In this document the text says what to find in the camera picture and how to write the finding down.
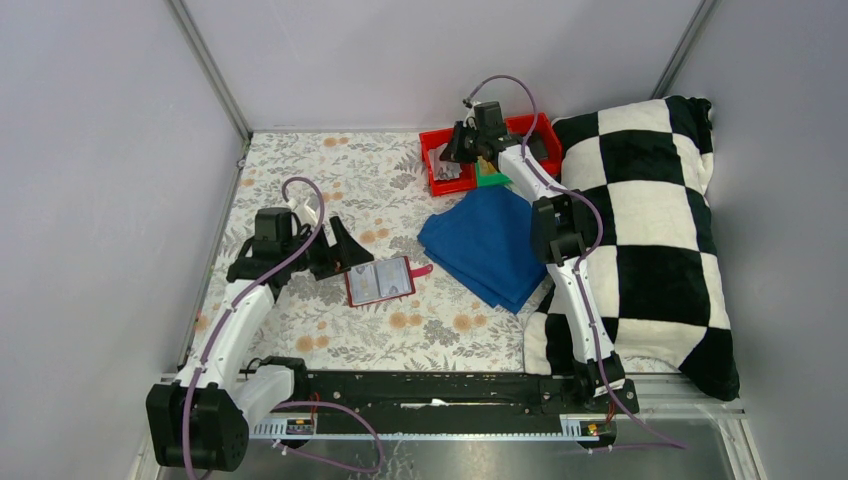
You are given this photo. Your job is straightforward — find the blue folded cloth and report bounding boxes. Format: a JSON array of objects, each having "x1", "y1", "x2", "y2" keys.
[{"x1": 418, "y1": 186, "x2": 547, "y2": 314}]

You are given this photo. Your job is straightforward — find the floral patterned table mat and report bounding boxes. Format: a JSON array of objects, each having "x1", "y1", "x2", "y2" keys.
[{"x1": 190, "y1": 132, "x2": 546, "y2": 372}]

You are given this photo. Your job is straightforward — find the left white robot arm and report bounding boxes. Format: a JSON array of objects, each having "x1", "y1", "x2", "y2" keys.
[{"x1": 146, "y1": 207, "x2": 374, "y2": 472}]

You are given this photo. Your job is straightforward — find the white gold VIP card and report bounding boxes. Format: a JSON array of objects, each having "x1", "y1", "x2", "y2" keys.
[{"x1": 375, "y1": 257, "x2": 412, "y2": 298}]

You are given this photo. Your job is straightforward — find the red plastic bin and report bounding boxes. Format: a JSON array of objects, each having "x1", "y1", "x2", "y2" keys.
[
  {"x1": 419, "y1": 128, "x2": 477, "y2": 197},
  {"x1": 505, "y1": 113, "x2": 564, "y2": 179}
]

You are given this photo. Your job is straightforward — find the left red plastic bin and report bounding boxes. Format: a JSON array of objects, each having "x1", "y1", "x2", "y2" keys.
[{"x1": 419, "y1": 128, "x2": 477, "y2": 197}]

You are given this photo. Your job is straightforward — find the green plastic bin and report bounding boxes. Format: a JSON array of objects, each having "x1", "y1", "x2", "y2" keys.
[{"x1": 474, "y1": 121, "x2": 522, "y2": 187}]

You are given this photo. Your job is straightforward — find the red leather card holder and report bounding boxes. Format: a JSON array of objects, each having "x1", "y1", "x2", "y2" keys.
[{"x1": 345, "y1": 256, "x2": 434, "y2": 308}]

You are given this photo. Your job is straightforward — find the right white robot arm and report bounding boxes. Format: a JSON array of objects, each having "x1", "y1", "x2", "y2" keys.
[{"x1": 440, "y1": 99, "x2": 626, "y2": 412}]

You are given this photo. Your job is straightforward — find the gold cards in bin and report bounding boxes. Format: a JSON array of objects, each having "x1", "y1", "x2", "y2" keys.
[{"x1": 477, "y1": 157, "x2": 501, "y2": 177}]

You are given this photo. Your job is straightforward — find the black white checkered pillow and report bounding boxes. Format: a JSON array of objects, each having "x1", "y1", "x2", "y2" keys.
[{"x1": 552, "y1": 95, "x2": 740, "y2": 401}]

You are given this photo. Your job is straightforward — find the right red plastic bin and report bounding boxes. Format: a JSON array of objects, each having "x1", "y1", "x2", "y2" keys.
[{"x1": 505, "y1": 113, "x2": 564, "y2": 179}]

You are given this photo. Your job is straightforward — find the silver cards in bin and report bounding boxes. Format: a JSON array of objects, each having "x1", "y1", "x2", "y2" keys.
[{"x1": 428, "y1": 144, "x2": 462, "y2": 182}]

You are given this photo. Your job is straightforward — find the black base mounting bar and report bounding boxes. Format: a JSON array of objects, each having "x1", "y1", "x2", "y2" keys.
[{"x1": 250, "y1": 370, "x2": 639, "y2": 442}]

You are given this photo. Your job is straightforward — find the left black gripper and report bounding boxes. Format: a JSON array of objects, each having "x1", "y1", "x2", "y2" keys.
[{"x1": 282, "y1": 215, "x2": 373, "y2": 279}]

